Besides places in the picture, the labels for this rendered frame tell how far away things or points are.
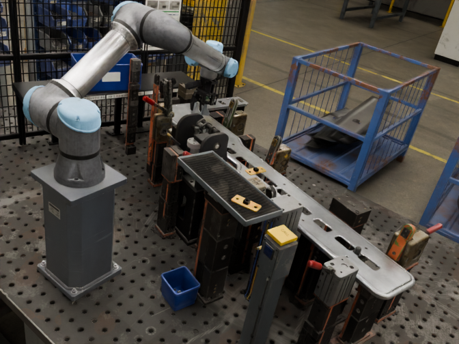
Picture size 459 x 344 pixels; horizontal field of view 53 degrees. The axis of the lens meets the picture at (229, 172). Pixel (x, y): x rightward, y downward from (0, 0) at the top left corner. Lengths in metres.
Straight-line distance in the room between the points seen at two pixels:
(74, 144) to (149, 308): 0.60
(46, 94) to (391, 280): 1.16
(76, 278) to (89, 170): 0.39
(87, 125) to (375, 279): 0.95
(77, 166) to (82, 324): 0.50
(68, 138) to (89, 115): 0.09
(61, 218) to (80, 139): 0.26
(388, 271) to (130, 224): 1.02
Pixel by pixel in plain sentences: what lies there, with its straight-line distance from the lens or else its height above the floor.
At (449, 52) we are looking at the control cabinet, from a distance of 9.46.
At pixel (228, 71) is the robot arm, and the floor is 1.33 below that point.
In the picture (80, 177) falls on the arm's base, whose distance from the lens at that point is 1.42.
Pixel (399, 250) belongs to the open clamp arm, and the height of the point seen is 1.02.
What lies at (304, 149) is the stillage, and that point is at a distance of 4.05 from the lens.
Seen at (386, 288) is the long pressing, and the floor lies 1.00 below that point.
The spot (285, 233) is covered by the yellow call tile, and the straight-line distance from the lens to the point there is 1.25.
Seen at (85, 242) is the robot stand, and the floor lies 0.91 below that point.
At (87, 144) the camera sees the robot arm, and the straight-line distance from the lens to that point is 1.38.
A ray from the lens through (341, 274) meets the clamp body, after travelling 1.34.
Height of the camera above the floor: 1.89
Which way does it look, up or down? 30 degrees down
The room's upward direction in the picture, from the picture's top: 11 degrees clockwise
